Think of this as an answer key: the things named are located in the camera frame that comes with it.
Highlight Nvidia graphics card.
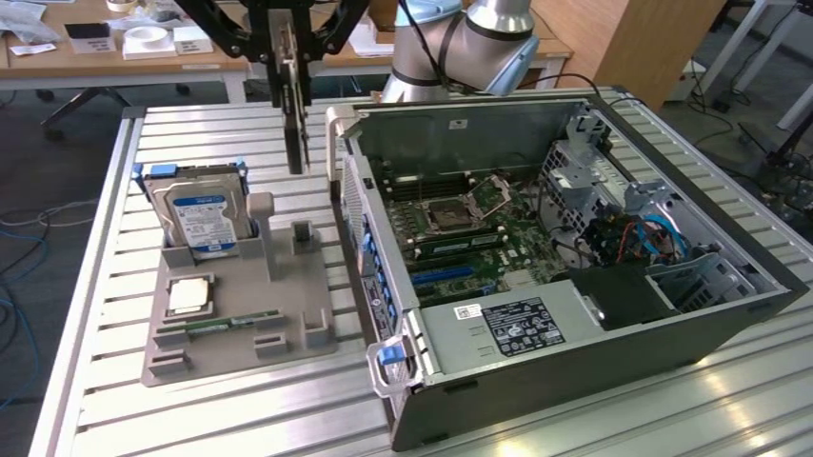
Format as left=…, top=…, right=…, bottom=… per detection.
left=266, top=9, right=314, bottom=176

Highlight white papers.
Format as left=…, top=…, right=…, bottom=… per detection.
left=348, top=21, right=400, bottom=58

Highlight white cube box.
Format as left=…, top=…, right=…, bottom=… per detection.
left=171, top=26, right=213, bottom=57

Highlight crumpled plastic wrap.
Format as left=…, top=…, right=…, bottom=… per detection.
left=105, top=9, right=186, bottom=30

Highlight wide white tape roll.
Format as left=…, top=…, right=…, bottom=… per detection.
left=123, top=26, right=169, bottom=48

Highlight black and white box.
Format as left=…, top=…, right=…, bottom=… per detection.
left=66, top=22, right=118, bottom=54

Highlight hard disk with blue rails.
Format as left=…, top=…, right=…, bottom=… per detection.
left=131, top=159, right=257, bottom=261

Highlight black chair base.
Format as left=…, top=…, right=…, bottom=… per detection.
left=38, top=85, right=193, bottom=142

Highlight CPU socket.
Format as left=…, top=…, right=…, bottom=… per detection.
left=426, top=197, right=476, bottom=234

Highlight metal socket cover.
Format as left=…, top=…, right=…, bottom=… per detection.
left=466, top=174, right=513, bottom=215

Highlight green RAM stick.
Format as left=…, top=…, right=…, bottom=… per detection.
left=416, top=232, right=504, bottom=256
left=155, top=308, right=281, bottom=334

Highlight clear plastic bag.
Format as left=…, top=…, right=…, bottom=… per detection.
left=0, top=0, right=63, bottom=44

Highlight grey parts rack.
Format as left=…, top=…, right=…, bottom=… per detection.
left=141, top=192, right=340, bottom=387

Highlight CPU chip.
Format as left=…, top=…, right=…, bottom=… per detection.
left=166, top=278, right=211, bottom=315

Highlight blue expansion slot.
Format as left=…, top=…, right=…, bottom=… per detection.
left=409, top=266, right=476, bottom=287

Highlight silver disk bay cage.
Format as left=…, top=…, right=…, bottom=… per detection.
left=538, top=137, right=637, bottom=234

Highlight green Dell motherboard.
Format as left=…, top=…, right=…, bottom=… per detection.
left=365, top=159, right=577, bottom=308

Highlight wooden cabinet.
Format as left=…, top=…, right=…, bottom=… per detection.
left=537, top=0, right=729, bottom=109

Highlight black disk connector block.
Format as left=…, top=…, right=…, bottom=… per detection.
left=581, top=216, right=639, bottom=267

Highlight grey power supply unit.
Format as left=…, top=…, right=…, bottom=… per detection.
left=406, top=280, right=603, bottom=377

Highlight small white floor box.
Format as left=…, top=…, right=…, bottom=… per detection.
left=672, top=59, right=711, bottom=104

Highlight grey disk bay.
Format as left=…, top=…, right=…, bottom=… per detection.
left=644, top=249, right=761, bottom=315

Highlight black tripod stand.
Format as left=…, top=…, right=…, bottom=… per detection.
left=740, top=80, right=813, bottom=220

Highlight black open PC case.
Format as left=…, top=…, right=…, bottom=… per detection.
left=325, top=92, right=812, bottom=453

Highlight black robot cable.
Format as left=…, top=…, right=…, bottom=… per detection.
left=397, top=0, right=476, bottom=94

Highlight black power cable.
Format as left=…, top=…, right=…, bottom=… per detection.
left=517, top=73, right=637, bottom=104

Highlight white floor cable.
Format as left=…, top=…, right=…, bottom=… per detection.
left=0, top=199, right=97, bottom=229

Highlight black looped wire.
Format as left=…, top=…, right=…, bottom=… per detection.
left=537, top=180, right=596, bottom=268

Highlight blue floor cable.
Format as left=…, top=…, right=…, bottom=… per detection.
left=0, top=228, right=53, bottom=410

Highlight white desk frame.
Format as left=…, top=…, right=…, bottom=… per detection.
left=696, top=0, right=813, bottom=130

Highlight blue disk wire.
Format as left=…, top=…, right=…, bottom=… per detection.
left=639, top=214, right=693, bottom=264

